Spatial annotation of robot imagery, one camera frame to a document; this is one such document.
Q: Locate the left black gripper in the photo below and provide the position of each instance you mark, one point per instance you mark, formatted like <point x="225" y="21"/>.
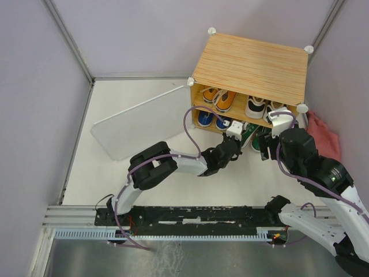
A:
<point x="238" y="149"/>

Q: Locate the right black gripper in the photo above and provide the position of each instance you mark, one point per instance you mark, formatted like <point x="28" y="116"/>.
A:
<point x="267" y="139"/>

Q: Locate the green sneaker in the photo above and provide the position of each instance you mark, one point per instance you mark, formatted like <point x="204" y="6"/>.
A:
<point x="255" y="141"/>
<point x="248" y="131"/>

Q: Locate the black sneaker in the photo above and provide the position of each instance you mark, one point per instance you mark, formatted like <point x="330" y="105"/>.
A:
<point x="271" y="106"/>
<point x="255" y="107"/>

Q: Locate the blue sneaker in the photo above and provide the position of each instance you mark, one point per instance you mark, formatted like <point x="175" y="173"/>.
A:
<point x="205" y="119"/>
<point x="220" y="125"/>

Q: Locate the wooden shoe cabinet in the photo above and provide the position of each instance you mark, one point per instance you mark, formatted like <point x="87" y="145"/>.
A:
<point x="253" y="70"/>

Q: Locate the white cabinet door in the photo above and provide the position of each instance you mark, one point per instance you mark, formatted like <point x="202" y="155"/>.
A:
<point x="133" y="130"/>

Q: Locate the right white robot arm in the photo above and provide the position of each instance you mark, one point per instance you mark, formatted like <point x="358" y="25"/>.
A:
<point x="334" y="186"/>

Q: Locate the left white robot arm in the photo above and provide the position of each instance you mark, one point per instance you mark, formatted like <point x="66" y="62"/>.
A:
<point x="153" y="165"/>

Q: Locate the pink cloth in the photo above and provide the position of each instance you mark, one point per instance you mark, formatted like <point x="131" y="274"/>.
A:
<point x="326" y="141"/>

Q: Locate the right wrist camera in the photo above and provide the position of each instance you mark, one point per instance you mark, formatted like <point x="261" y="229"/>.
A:
<point x="281" y="120"/>

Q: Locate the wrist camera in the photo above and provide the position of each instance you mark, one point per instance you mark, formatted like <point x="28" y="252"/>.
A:
<point x="281" y="120"/>
<point x="235" y="130"/>

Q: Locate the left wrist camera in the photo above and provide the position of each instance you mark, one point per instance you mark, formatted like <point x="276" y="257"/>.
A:
<point x="235" y="130"/>

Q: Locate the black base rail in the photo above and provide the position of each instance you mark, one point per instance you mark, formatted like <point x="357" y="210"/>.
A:
<point x="241" y="220"/>

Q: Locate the light blue cable duct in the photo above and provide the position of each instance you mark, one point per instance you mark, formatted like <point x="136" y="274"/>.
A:
<point x="112" y="234"/>

